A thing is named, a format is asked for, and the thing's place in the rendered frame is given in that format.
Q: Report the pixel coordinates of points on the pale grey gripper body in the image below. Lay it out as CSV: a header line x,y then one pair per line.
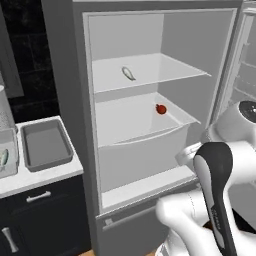
x,y
186,155

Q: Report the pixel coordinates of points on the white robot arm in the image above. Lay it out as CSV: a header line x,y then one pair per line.
x,y
213,200

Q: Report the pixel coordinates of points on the red tomato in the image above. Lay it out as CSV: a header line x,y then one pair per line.
x,y
161,109

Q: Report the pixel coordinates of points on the silver grey fish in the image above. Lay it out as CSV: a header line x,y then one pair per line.
x,y
128,73

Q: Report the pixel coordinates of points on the grey tupperware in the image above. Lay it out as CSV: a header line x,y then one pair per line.
x,y
46,146

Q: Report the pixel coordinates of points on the silver green fish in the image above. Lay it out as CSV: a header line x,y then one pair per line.
x,y
4,159

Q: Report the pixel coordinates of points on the white fridge crisper drawer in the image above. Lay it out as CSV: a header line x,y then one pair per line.
x,y
140,156

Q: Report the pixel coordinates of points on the white fridge shelf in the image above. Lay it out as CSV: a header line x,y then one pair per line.
x,y
150,71

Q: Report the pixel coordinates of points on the grey freezer drawer front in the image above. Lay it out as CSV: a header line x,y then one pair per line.
x,y
133,236

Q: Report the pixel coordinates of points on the open fridge door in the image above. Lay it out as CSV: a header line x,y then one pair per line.
x,y
245,66

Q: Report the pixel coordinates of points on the dark cupboard drawer front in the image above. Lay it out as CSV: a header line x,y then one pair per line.
x,y
63,196

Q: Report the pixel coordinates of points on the grey fridge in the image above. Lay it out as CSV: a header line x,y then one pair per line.
x,y
66,66

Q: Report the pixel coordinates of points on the dark cupboard door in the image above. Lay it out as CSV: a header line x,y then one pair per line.
x,y
50,233

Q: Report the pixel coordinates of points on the translucent tall container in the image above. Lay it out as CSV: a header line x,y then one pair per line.
x,y
5,110

